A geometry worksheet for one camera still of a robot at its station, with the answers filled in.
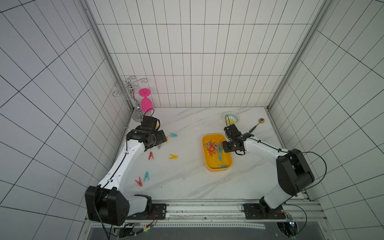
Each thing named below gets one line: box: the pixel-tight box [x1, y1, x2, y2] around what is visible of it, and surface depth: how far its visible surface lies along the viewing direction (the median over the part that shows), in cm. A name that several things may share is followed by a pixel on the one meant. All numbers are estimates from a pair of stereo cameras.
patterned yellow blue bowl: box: [223, 111, 240, 126], surface depth 112 cm
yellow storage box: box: [202, 133, 233, 172], surface depth 93 cm
